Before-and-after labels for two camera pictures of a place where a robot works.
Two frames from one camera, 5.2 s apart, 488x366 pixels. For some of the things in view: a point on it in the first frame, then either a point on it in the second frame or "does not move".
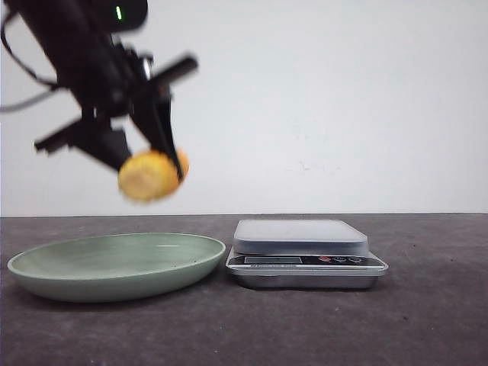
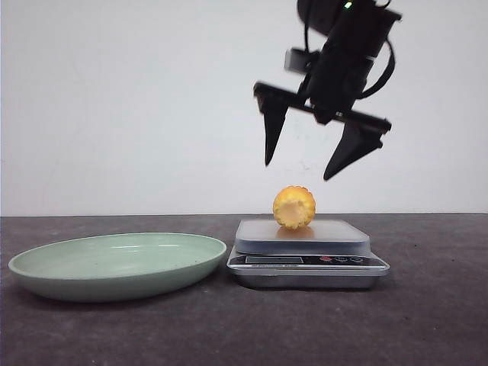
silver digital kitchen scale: x=303 y=254 does not move
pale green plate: x=118 y=267 does not move
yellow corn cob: x=149 y=174 -> x=294 y=207
